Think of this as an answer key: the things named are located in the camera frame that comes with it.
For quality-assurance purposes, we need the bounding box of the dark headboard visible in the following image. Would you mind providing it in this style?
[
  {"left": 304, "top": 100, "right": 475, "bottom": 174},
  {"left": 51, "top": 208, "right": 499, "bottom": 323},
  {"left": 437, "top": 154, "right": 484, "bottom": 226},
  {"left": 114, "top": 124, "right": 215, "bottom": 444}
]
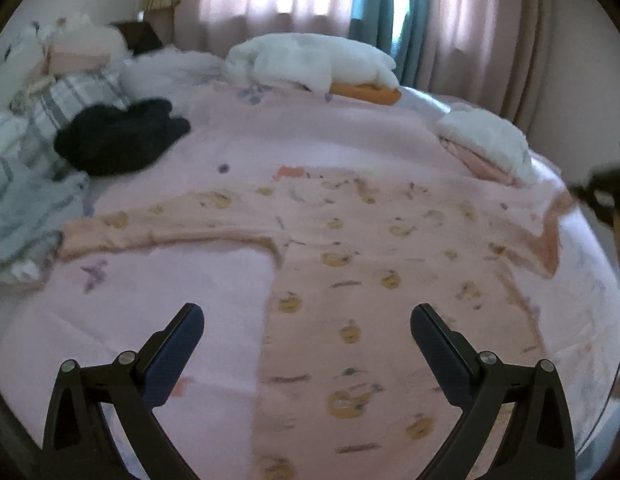
[{"left": 112, "top": 22, "right": 164, "bottom": 56}]

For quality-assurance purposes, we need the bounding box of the orange folded cloth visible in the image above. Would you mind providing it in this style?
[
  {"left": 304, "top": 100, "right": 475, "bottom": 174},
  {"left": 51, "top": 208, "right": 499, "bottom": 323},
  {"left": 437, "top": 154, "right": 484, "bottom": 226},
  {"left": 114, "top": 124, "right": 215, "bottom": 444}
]
[{"left": 330, "top": 84, "right": 401, "bottom": 106}]

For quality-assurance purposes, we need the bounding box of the white fluffy blanket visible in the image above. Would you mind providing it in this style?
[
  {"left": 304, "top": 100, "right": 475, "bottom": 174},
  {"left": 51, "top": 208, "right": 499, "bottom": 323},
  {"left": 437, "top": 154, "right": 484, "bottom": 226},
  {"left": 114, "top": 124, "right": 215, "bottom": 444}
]
[{"left": 222, "top": 32, "right": 399, "bottom": 93}]

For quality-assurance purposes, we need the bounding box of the pink plush pillow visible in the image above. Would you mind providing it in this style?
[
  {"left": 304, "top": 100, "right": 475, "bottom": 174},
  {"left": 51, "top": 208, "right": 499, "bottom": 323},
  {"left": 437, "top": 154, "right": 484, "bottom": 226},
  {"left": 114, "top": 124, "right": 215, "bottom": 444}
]
[{"left": 46, "top": 26, "right": 130, "bottom": 76}]

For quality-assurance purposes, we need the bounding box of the light grey pillow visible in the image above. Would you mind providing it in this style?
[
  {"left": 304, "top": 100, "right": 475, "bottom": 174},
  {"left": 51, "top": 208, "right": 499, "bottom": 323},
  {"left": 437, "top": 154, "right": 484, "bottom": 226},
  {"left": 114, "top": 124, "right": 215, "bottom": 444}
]
[{"left": 119, "top": 47, "right": 223, "bottom": 115}]

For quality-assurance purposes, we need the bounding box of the pink folded garment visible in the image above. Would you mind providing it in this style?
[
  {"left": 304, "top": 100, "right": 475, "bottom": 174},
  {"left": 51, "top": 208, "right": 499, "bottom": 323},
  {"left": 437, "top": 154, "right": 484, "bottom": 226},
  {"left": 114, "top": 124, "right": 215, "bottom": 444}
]
[{"left": 439, "top": 138, "right": 522, "bottom": 186}]

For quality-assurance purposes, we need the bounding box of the pink printed duvet cover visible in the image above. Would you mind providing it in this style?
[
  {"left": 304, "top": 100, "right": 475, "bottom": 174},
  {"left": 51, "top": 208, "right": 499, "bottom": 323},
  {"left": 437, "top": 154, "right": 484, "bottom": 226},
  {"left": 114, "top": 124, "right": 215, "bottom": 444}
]
[{"left": 0, "top": 82, "right": 620, "bottom": 479}]

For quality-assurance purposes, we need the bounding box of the peach bear print garment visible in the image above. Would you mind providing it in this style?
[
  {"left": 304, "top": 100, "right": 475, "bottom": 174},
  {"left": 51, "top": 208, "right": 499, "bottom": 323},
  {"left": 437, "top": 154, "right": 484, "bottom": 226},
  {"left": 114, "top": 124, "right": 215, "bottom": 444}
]
[{"left": 62, "top": 169, "right": 572, "bottom": 479}]

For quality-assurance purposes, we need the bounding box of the white folded clothes stack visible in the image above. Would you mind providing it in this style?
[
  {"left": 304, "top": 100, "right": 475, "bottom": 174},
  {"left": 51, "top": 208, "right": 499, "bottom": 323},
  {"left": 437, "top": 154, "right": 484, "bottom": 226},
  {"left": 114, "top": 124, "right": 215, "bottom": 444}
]
[{"left": 434, "top": 103, "right": 537, "bottom": 188}]

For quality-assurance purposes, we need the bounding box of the beige side curtain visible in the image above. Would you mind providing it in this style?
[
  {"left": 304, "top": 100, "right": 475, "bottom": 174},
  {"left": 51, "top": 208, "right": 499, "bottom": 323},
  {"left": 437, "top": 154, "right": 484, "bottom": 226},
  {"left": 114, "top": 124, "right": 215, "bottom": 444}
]
[{"left": 415, "top": 0, "right": 553, "bottom": 131}]

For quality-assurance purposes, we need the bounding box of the grey plaid bedding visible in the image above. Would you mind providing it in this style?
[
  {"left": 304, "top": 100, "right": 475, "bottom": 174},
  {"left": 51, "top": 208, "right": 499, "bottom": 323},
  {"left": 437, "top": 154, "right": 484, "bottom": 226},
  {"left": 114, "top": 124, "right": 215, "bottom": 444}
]
[{"left": 0, "top": 67, "right": 130, "bottom": 288}]

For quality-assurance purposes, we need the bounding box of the black clothing bundle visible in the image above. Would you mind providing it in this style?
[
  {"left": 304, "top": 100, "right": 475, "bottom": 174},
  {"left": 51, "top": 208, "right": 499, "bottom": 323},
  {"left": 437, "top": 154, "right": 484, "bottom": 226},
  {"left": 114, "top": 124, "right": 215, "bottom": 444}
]
[{"left": 53, "top": 99, "right": 191, "bottom": 177}]

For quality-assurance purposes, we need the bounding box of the teal curtain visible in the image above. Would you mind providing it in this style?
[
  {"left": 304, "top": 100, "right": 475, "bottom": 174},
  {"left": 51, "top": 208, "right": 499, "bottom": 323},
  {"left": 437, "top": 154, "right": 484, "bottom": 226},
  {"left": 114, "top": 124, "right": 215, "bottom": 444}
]
[{"left": 349, "top": 0, "right": 430, "bottom": 88}]

